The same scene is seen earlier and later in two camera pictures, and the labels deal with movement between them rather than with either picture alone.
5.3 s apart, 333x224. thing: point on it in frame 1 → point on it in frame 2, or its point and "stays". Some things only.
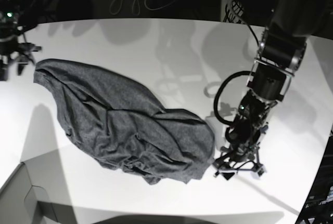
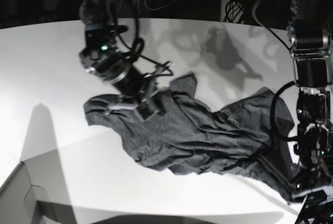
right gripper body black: [242, 158] → [312, 177]
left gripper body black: [19, 53] → [136, 87]
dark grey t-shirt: [125, 129] → [192, 136]
